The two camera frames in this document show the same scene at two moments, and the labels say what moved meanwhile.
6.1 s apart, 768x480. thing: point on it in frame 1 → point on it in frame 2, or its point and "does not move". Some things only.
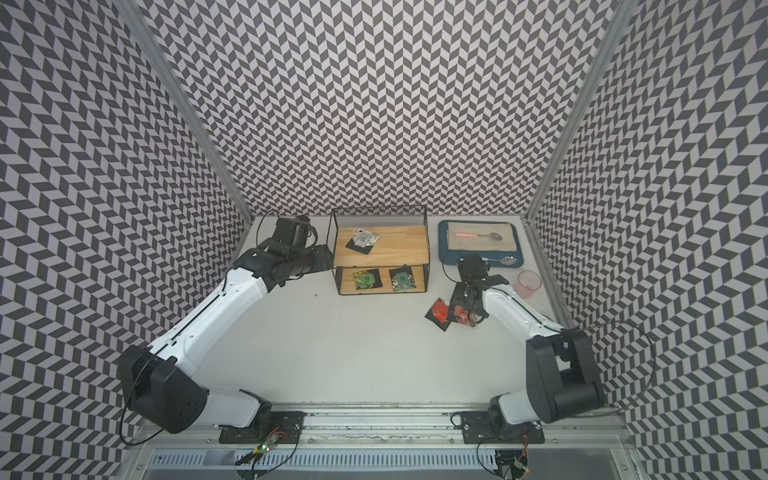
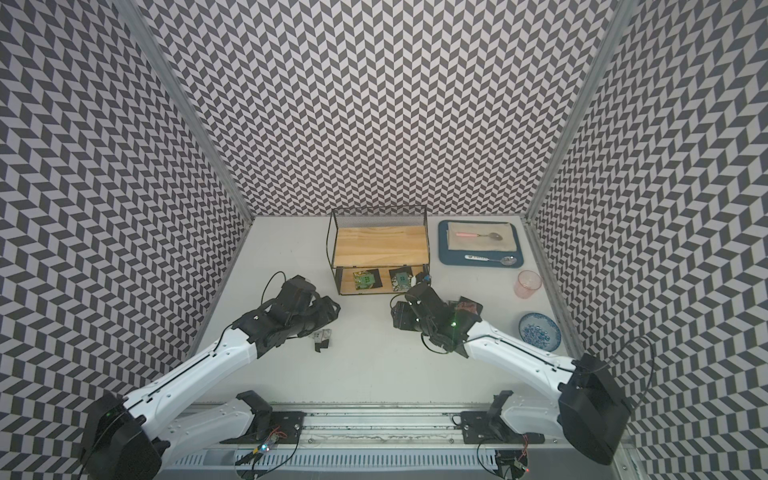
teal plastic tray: [451, 256] does not move
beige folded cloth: [480, 243] does not move
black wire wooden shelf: [380, 250] does not move
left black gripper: [324, 261] → [326, 311]
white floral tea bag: [363, 241] → [321, 339]
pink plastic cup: [528, 282] does not move
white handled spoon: [506, 260] does not move
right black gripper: [458, 298] → [401, 318]
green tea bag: [402, 278] does not move
